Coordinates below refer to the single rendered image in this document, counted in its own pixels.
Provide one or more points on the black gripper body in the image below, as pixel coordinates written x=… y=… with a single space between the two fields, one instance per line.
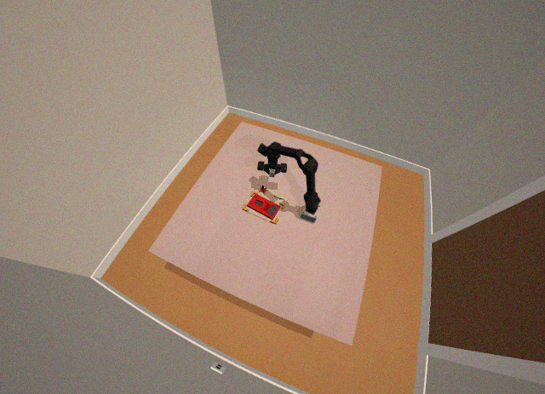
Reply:
x=282 y=166

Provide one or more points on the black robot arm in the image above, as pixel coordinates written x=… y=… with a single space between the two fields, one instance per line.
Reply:
x=273 y=152

